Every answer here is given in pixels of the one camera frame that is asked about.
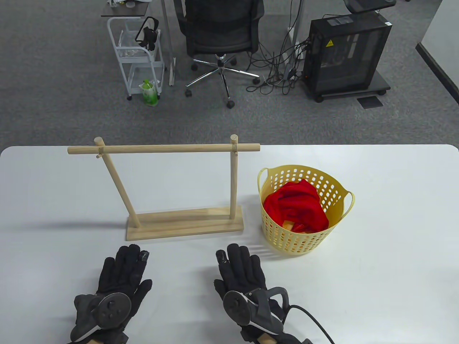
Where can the person's left forearm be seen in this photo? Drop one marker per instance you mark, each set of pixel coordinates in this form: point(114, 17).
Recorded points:
point(92, 341)

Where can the orange towel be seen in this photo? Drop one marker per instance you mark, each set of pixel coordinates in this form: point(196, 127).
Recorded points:
point(288, 225)

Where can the yellow plastic basket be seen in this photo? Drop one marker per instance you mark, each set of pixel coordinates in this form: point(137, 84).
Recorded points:
point(304, 243)

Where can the person's left hand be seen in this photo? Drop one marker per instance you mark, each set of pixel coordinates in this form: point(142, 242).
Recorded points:
point(123, 272)

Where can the black headset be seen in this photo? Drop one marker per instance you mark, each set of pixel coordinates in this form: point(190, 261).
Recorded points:
point(148, 36)

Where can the person's right forearm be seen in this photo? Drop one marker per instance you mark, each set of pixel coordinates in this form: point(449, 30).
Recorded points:
point(266, 339)

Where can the person's right hand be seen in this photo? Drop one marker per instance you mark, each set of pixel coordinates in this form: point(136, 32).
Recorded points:
point(242, 268)

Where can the green bottle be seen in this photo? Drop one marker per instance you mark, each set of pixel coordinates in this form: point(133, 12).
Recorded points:
point(148, 94)

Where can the white desk leg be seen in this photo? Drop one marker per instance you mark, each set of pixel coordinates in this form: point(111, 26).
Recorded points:
point(294, 21)
point(166, 36)

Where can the wooden towel rack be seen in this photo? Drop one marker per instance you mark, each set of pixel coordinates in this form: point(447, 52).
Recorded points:
point(179, 225)

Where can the black computer case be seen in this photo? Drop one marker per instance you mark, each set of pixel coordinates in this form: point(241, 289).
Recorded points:
point(344, 53)

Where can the black floor plate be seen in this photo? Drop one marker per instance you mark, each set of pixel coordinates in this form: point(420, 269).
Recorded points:
point(370, 102)

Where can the black mesh office chair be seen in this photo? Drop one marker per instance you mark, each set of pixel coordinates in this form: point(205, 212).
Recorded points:
point(218, 21)

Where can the black chair base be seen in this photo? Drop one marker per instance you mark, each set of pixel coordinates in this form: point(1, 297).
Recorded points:
point(369, 4)

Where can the white rolling cart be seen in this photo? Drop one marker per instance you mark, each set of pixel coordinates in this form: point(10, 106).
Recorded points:
point(136, 61)

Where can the dark wooden shelf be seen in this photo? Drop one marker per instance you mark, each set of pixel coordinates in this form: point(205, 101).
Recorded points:
point(122, 10)

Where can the red towel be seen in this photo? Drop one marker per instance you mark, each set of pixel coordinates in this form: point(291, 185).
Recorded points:
point(294, 204)

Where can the clear plastic bag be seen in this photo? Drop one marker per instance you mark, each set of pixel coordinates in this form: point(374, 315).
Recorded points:
point(129, 44)

